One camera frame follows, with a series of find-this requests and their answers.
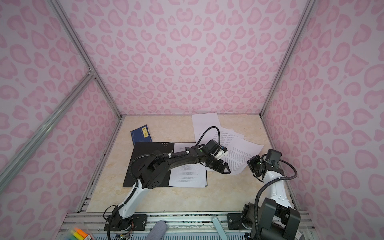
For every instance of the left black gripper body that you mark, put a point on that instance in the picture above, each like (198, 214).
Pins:
(215, 164)

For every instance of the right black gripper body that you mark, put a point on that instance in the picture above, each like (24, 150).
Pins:
(256, 165)

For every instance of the large text sheet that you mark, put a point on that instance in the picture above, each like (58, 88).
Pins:
(189, 176)

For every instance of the red folder black inside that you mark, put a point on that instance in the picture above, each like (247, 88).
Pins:
(151, 163)

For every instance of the text paper sheet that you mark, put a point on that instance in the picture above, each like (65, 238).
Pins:
(226, 136)

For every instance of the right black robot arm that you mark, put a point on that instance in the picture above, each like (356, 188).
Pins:
(271, 216)

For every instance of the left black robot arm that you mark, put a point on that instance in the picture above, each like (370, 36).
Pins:
(137, 193)

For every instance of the top blank paper sheet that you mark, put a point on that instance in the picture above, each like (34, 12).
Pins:
(203, 121)

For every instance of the blue booklet yellow label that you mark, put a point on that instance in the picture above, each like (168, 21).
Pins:
(141, 135)

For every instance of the highlighter pens box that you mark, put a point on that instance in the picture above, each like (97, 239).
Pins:
(77, 234)

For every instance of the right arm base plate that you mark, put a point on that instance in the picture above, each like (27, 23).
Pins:
(235, 221)

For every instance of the light blue tool handle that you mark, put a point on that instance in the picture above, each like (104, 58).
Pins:
(220, 229)

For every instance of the grey foam roller handle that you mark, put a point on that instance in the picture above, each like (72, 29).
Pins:
(158, 231)

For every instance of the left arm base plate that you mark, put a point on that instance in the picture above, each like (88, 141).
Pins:
(117, 223)

